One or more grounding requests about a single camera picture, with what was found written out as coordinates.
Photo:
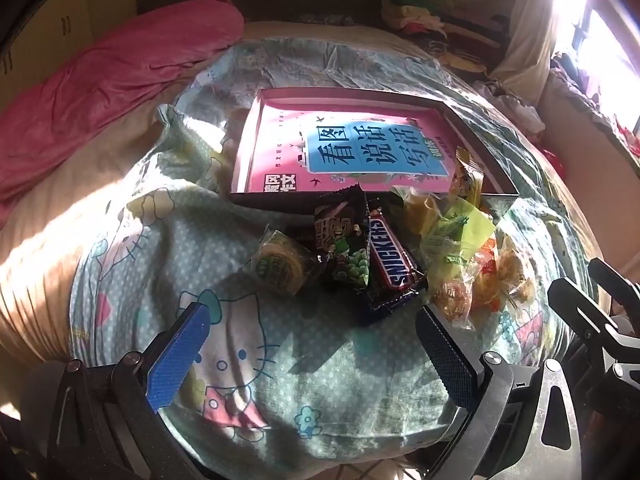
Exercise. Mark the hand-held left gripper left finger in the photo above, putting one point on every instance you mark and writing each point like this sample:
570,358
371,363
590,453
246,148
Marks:
177,355

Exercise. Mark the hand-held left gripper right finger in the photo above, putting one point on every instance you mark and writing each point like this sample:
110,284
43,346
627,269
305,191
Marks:
447,355

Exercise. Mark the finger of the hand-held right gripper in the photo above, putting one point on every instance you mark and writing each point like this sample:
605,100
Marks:
575,307
612,282

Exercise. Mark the small clear candy packet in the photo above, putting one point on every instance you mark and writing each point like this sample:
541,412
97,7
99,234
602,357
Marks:
450,295

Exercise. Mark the clear fried pastry packet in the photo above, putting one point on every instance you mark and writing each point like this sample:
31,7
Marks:
510,275

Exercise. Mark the blue wafer packet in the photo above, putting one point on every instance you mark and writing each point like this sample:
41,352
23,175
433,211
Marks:
385,305

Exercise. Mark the brown chocolate bar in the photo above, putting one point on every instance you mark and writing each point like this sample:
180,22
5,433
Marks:
395,260

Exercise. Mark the green pastry packet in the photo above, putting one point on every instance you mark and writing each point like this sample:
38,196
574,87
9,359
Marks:
455,240

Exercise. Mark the round cookie packet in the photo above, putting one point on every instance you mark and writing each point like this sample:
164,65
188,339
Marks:
277,267

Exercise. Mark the clear yellow pastry packet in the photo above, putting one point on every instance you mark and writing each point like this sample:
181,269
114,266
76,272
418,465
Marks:
420,210

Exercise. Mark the green pea snack packet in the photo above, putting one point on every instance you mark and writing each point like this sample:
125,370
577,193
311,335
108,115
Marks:
340,245

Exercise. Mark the yellow striped cake packet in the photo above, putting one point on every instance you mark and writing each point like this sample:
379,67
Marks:
467,177

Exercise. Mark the pink cardboard box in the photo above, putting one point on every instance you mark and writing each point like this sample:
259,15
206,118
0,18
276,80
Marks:
247,160

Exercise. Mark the cartoon cat printed blanket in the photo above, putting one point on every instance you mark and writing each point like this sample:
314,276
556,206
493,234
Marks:
300,370

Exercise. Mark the bed with beige sheet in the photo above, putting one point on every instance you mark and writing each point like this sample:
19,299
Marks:
45,240

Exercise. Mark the heap of clothes by window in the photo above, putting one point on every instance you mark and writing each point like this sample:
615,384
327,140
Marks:
590,90

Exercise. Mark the floral bag with white cloth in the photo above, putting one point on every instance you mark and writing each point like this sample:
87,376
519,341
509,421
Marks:
515,105

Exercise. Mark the pink book with blue label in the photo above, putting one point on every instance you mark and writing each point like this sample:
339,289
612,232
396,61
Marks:
370,155

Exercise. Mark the window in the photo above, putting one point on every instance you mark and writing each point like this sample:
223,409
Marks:
600,25

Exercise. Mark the beige curtain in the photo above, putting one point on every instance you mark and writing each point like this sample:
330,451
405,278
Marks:
535,35

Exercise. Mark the pink duvet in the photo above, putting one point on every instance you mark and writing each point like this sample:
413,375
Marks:
100,85

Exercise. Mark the pile of folded clothes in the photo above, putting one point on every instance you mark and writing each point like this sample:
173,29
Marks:
440,25

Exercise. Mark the cream wardrobe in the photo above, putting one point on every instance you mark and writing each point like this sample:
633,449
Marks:
100,15

